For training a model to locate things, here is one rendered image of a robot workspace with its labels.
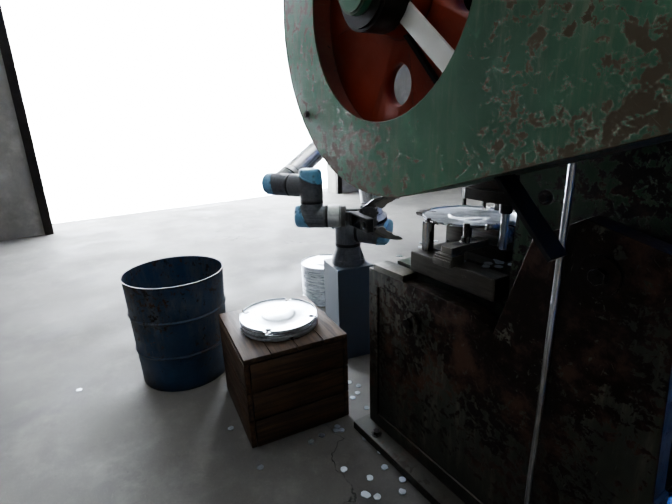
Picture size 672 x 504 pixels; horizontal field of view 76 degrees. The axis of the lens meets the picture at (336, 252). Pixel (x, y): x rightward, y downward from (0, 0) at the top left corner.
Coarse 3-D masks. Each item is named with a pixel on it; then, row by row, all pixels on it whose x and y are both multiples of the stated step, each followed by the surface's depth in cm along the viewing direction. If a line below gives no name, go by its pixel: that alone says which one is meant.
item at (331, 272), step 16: (336, 272) 189; (352, 272) 190; (368, 272) 194; (336, 288) 192; (352, 288) 193; (368, 288) 196; (336, 304) 195; (352, 304) 195; (368, 304) 198; (336, 320) 198; (352, 320) 197; (368, 320) 201; (352, 336) 200; (368, 336) 203; (352, 352) 202; (368, 352) 206
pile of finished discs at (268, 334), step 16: (256, 304) 171; (272, 304) 171; (288, 304) 170; (304, 304) 170; (240, 320) 158; (256, 320) 158; (272, 320) 156; (288, 320) 157; (304, 320) 156; (256, 336) 150; (272, 336) 149; (288, 336) 150
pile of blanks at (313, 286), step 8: (304, 272) 261; (312, 272) 254; (320, 272) 253; (304, 280) 261; (312, 280) 258; (320, 280) 254; (304, 288) 264; (312, 288) 258; (320, 288) 256; (312, 296) 261; (320, 296) 258; (320, 304) 259
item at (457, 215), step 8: (432, 208) 146; (440, 208) 147; (448, 208) 147; (456, 208) 147; (464, 208) 146; (472, 208) 146; (480, 208) 145; (488, 208) 145; (424, 216) 134; (432, 216) 136; (440, 216) 136; (448, 216) 135; (456, 216) 133; (464, 216) 132; (472, 216) 132; (480, 216) 132; (488, 216) 132; (496, 216) 134; (512, 216) 133; (456, 224) 123; (472, 224) 125; (480, 224) 125
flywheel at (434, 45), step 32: (320, 0) 109; (352, 0) 82; (384, 0) 78; (416, 0) 82; (448, 0) 79; (320, 32) 111; (352, 32) 104; (384, 32) 87; (416, 32) 81; (448, 32) 81; (352, 64) 107; (384, 64) 97; (416, 64) 89; (352, 96) 109; (384, 96) 99; (416, 96) 91
